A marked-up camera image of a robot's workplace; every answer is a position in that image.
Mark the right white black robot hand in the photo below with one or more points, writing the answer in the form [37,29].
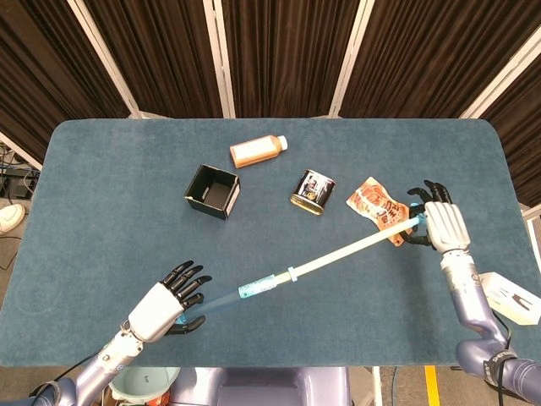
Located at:
[448,228]

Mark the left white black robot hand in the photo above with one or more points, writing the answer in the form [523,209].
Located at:
[154,311]

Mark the light blue plastic tube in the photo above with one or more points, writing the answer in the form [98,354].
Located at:
[258,287]

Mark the yellow green syringe plunger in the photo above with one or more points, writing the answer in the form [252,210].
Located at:
[338,254]

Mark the right silver purple robot arm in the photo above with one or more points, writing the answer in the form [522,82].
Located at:
[465,287]

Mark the purple robot base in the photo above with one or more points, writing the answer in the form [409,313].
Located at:
[262,387]

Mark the pale teal plastic bucket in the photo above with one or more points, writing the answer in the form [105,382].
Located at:
[143,378]

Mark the blue felt table mat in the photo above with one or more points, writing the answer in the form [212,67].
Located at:
[127,237]

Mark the orange spouted drink pouch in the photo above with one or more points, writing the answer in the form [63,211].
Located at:
[372,203]

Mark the white printed paper sheet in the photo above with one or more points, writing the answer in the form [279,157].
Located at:
[507,296]

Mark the dark pleated screen panel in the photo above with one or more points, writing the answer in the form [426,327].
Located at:
[522,127]
[422,59]
[160,59]
[46,72]
[287,59]

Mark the black open cardboard box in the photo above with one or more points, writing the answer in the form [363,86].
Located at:
[230,201]

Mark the black gold tin can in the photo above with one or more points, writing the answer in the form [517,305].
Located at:
[315,188]

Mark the white table leg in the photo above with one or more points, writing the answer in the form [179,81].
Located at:
[377,387]

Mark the orange juice bottle white cap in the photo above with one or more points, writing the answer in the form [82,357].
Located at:
[253,153]

